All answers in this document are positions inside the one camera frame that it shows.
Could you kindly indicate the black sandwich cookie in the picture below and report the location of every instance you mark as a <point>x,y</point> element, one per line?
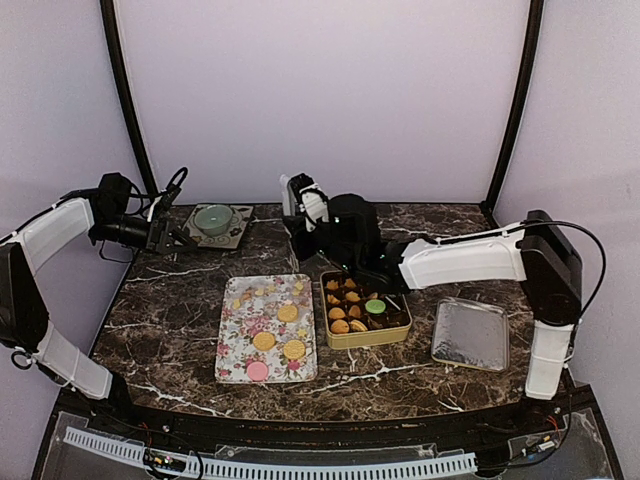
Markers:
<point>394,303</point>

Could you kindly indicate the round waffle cookie bottom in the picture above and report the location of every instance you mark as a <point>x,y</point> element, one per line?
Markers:
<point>357,326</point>

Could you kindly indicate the white cable duct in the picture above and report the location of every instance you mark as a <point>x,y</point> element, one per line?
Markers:
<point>258,463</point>

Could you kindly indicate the floral square coaster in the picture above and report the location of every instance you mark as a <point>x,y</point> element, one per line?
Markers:
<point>231,238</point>

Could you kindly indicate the silver tin lid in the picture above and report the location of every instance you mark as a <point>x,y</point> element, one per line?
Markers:
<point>471,334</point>

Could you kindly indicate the green ceramic bowl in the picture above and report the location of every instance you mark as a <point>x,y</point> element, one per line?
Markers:
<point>213,220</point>

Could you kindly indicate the metal serving tongs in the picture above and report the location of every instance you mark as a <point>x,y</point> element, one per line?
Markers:
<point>289,202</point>

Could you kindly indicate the chocolate chip cookie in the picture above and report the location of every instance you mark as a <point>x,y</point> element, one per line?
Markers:
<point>340,327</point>

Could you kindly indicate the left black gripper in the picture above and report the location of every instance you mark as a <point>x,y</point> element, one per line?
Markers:
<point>158,238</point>

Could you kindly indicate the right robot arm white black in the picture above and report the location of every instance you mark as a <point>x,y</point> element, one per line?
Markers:
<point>344,229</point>

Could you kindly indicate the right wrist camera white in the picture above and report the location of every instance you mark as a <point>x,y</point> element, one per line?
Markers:
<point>309,200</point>

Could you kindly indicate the round waffle cookie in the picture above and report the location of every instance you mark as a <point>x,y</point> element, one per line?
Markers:
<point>357,326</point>
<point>294,350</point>

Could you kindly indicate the green macaron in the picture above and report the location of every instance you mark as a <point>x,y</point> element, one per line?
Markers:
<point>375,306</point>

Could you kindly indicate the round waffle cookie right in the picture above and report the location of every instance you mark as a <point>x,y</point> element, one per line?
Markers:
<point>294,350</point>

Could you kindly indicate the brown round cookie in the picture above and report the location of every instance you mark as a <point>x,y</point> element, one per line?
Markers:
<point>336,313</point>

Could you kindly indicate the floral rectangular tray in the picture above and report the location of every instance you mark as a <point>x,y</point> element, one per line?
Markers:
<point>250,305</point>

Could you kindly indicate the pink macaron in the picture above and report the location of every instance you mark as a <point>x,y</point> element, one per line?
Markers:
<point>257,371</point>

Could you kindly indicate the black frame post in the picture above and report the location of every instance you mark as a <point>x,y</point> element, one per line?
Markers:
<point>516,112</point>
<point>126,100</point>

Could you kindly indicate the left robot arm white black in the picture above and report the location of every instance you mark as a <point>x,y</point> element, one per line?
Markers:
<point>46,283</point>

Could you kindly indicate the right black frame post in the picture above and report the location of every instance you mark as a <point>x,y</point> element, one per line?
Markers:
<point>516,112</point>

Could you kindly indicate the gold cookie tin box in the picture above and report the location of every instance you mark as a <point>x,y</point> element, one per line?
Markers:
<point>359,316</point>

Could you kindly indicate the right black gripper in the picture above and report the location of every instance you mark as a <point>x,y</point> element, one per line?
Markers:
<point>302,250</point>

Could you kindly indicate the left black frame post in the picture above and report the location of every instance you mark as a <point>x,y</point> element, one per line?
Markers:
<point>126,100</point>

